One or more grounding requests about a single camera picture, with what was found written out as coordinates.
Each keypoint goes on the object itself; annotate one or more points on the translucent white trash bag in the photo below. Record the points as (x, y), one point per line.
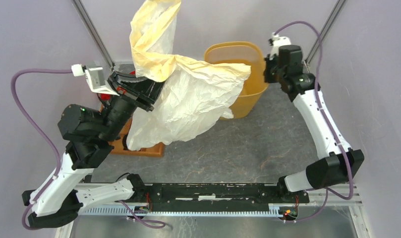
(195, 93)

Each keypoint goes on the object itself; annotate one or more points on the left aluminium frame post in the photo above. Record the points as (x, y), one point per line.
(84, 15)

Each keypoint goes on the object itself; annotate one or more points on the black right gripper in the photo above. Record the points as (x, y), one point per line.
(267, 77)

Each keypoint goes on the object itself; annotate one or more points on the aluminium frame post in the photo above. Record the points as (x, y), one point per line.
(84, 15)
(336, 10)

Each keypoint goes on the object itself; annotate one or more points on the red cloth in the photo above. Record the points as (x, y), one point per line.
(104, 97)

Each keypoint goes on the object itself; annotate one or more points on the yellow plastic trash bin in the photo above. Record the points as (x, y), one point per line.
(249, 54)

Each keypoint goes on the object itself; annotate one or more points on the wooden compartment tray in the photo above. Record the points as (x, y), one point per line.
(120, 145)

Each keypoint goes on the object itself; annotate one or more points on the right aluminium frame post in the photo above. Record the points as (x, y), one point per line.
(336, 10)

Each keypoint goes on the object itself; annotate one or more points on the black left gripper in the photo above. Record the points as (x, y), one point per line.
(143, 91)

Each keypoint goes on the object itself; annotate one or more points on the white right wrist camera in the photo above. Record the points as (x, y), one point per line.
(277, 41)

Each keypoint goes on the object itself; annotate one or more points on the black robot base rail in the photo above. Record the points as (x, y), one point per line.
(214, 197)

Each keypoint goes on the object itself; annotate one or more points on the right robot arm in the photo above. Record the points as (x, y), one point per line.
(337, 162)

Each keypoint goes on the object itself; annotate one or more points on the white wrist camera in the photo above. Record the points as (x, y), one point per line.
(95, 77)
(277, 41)

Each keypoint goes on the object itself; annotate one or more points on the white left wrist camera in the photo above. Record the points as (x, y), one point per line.
(95, 77)

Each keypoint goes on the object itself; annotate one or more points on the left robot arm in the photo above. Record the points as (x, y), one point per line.
(89, 134)

